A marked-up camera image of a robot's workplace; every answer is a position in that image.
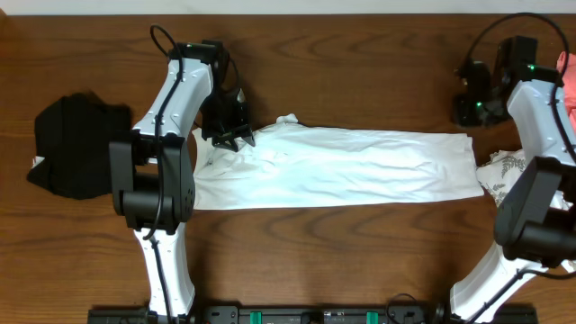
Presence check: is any white fern-print garment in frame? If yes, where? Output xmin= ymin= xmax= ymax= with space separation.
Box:
xmin=475 ymin=148 xmax=572 ymax=212

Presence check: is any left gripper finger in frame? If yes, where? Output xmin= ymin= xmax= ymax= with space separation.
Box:
xmin=211 ymin=132 xmax=239 ymax=152
xmin=231 ymin=124 xmax=256 ymax=148

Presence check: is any white printed t-shirt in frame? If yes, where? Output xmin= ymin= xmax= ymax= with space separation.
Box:
xmin=193 ymin=114 xmax=483 ymax=211

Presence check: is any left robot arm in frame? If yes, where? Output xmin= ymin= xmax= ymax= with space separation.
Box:
xmin=109 ymin=40 xmax=255 ymax=323

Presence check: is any folded black garment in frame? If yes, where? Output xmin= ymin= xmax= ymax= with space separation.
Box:
xmin=27 ymin=92 xmax=131 ymax=200

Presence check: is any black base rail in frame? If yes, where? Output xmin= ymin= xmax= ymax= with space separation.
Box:
xmin=86 ymin=299 xmax=539 ymax=324

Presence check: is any pink garment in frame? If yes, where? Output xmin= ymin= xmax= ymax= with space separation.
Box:
xmin=556 ymin=51 xmax=576 ymax=130

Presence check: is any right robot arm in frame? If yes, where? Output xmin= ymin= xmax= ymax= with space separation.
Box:
xmin=435 ymin=36 xmax=575 ymax=323

